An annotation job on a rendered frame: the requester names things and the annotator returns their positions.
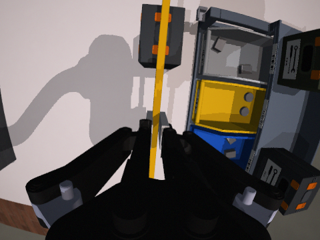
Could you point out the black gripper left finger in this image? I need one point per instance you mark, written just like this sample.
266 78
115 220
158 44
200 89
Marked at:
62 190

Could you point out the grey metal shelf rack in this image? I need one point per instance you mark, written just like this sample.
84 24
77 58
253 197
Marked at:
290 117

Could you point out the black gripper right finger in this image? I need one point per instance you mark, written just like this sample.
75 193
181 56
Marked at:
200 170

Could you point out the yellow thin bar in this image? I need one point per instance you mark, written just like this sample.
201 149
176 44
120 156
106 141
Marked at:
159 82

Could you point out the grey open bin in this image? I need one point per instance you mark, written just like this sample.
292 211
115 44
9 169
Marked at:
243 47

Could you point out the blue bin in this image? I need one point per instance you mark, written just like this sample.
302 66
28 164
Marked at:
242 145

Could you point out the dark grey disc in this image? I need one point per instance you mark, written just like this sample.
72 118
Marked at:
244 111
248 97

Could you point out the yellow open bin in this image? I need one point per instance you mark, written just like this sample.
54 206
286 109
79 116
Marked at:
221 106

